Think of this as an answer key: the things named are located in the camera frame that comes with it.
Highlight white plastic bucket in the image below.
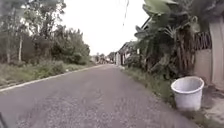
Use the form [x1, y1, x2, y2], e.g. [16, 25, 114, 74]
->
[170, 76, 205, 112]

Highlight grass and weeds verge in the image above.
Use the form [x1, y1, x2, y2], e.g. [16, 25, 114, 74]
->
[0, 59, 98, 88]

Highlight pale wall with railing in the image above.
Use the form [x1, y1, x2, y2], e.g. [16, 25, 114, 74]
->
[193, 15, 224, 91]

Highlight row of trees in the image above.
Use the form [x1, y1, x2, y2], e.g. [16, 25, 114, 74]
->
[0, 0, 92, 66]

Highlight pale concrete kerb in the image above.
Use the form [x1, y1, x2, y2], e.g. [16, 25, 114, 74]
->
[0, 64, 107, 93]

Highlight banana plants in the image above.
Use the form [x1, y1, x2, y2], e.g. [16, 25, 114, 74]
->
[125, 0, 214, 80]

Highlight grey asphalt road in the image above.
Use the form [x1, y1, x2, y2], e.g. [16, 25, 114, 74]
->
[0, 63, 201, 128]

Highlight building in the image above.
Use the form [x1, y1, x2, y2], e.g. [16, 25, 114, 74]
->
[114, 40, 138, 67]

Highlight overhead wires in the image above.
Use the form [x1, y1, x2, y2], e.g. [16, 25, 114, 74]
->
[121, 0, 130, 28]

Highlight grass strip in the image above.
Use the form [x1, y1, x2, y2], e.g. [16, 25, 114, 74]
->
[122, 66, 224, 128]

